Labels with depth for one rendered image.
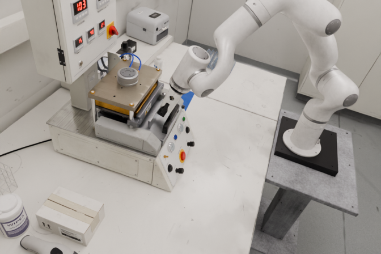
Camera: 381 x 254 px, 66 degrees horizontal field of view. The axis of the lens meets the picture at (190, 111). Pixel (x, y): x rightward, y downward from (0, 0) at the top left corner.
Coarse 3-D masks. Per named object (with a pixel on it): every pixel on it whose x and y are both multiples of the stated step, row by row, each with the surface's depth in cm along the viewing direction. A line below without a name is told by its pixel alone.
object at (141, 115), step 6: (162, 84) 124; (156, 90) 119; (150, 96) 115; (156, 96) 120; (150, 102) 113; (144, 108) 109; (150, 108) 116; (138, 114) 107; (144, 114) 110; (132, 120) 105; (138, 120) 106
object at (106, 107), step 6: (156, 84) 121; (150, 90) 118; (96, 102) 109; (102, 102) 108; (144, 102) 112; (102, 108) 110; (108, 108) 109; (114, 108) 108; (120, 108) 107; (138, 108) 108; (120, 114) 109; (126, 114) 108
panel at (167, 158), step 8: (176, 120) 126; (176, 128) 126; (184, 128) 133; (168, 136) 118; (184, 136) 133; (192, 136) 141; (176, 144) 125; (184, 144) 132; (160, 152) 112; (168, 152) 118; (176, 152) 124; (160, 160) 111; (168, 160) 117; (176, 160) 124; (184, 160) 131; (168, 176) 117; (176, 176) 123
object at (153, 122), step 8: (160, 104) 119; (152, 112) 121; (168, 112) 122; (144, 120) 117; (152, 120) 113; (160, 120) 118; (144, 128) 113; (152, 128) 114; (160, 128) 115; (168, 128) 115; (160, 136) 111
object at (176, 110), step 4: (176, 104) 121; (176, 108) 119; (172, 112) 117; (176, 112) 119; (168, 116) 115; (172, 116) 115; (168, 120) 113; (172, 120) 116; (164, 124) 111; (168, 124) 112; (164, 128) 111; (164, 132) 112
